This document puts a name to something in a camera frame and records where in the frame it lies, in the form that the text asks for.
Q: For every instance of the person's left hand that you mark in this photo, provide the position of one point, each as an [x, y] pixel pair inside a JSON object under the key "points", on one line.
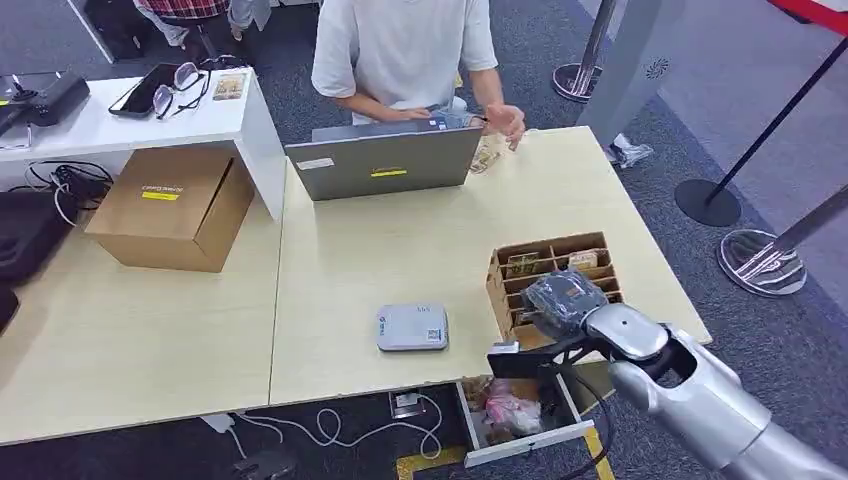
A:
{"points": [[510, 122]]}

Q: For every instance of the person's right hand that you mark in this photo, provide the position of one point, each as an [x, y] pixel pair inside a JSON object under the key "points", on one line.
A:
{"points": [[405, 114]]}

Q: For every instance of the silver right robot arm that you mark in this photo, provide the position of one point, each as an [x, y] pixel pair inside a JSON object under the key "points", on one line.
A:
{"points": [[715, 404]]}

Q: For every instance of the wrapped card packet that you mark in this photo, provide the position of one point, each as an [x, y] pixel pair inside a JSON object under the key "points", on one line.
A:
{"points": [[485, 159]]}

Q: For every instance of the grey laptop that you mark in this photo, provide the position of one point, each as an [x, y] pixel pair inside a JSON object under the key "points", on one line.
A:
{"points": [[384, 162]]}

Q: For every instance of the person in white top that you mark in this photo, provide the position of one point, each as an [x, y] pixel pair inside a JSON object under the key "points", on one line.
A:
{"points": [[397, 46]]}

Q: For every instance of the clear plastic wrapper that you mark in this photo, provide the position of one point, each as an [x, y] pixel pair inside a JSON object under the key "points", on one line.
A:
{"points": [[628, 152]]}

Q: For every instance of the grey panel stand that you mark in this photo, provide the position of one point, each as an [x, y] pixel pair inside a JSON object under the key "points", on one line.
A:
{"points": [[629, 73]]}

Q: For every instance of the green printed card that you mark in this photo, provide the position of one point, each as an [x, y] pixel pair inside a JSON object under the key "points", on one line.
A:
{"points": [[523, 264]]}

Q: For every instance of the white desk riser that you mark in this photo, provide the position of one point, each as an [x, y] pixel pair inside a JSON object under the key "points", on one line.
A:
{"points": [[258, 146]]}

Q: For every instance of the beige printed card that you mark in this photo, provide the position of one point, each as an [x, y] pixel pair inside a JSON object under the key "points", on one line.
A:
{"points": [[584, 259]]}

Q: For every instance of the wooden card box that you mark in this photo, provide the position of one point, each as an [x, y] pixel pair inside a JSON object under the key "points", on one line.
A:
{"points": [[503, 298]]}

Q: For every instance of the small picture card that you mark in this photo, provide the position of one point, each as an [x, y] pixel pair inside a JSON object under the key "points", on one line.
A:
{"points": [[229, 87]]}

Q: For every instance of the grey card reader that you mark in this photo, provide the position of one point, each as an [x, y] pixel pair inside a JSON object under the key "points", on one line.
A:
{"points": [[412, 327]]}

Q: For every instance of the black eyeglasses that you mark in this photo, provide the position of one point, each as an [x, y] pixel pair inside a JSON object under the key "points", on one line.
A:
{"points": [[185, 76]]}

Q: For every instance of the person on stool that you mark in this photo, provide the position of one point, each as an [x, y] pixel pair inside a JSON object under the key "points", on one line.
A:
{"points": [[185, 13]]}

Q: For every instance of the brown cardboard box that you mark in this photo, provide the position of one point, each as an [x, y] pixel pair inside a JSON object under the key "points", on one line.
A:
{"points": [[166, 212]]}

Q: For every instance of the black smartphone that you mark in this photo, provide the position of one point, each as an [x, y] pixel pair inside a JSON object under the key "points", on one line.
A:
{"points": [[142, 89]]}

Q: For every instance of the pink plastic bag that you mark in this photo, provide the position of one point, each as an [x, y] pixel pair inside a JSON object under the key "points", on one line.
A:
{"points": [[510, 411]]}

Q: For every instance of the metal floor socket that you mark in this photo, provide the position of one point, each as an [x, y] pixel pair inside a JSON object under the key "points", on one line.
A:
{"points": [[406, 405]]}

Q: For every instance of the red barrier belt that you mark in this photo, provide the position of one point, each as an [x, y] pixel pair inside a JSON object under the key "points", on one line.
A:
{"points": [[811, 12]]}

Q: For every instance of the white open drawer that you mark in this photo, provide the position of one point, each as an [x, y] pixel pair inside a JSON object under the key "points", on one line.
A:
{"points": [[530, 447]]}

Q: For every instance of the black desktop device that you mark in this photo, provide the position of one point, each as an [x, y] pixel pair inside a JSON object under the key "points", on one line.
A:
{"points": [[50, 99]]}

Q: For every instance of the white power adapter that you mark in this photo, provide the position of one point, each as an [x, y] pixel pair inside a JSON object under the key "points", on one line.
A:
{"points": [[217, 423]]}

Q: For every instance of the black bag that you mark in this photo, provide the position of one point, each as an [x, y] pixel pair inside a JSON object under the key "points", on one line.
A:
{"points": [[30, 232]]}

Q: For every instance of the chrome stanchion post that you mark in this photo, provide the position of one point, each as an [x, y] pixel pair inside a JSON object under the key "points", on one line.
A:
{"points": [[583, 73], [762, 262]]}

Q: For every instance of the black stanchion post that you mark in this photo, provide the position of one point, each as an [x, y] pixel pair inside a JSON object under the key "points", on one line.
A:
{"points": [[707, 202]]}

